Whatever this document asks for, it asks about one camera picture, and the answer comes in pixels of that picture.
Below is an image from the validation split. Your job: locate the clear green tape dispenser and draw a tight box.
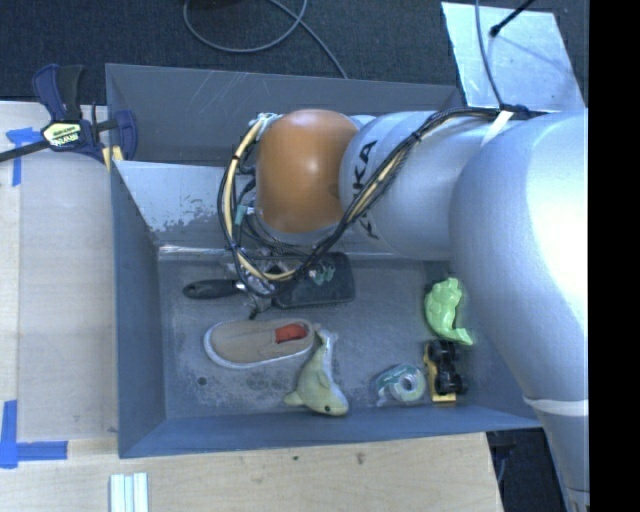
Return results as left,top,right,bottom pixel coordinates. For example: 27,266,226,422
373,363,428,407

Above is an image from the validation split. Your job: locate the light green plastic toy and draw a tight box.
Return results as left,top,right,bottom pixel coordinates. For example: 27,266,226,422
423,276,475,348

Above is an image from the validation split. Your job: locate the tan slip-on shoe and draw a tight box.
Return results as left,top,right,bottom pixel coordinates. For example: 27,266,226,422
202,318,317,371

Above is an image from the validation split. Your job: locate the pale wood board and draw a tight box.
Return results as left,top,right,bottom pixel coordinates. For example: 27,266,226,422
16,149,120,442

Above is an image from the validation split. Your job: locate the yellow-green plush dolphin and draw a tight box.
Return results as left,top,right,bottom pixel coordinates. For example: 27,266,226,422
283,329,350,418

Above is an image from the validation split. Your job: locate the yellow and black toy car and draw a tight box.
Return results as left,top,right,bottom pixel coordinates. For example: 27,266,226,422
422,339,471,404

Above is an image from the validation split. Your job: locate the grey metal bin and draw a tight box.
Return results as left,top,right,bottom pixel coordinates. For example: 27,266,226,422
104,62,545,460

